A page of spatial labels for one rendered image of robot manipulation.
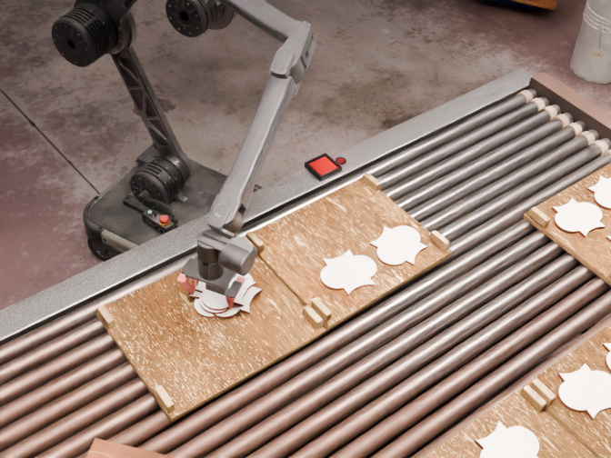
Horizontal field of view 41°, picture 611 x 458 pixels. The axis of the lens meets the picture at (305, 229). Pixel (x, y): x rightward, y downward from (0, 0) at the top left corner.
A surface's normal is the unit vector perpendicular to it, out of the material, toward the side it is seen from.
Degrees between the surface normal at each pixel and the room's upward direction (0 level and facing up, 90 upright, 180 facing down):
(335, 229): 0
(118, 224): 0
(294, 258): 0
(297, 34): 29
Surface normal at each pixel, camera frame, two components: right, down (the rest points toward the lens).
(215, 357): 0.05, -0.69
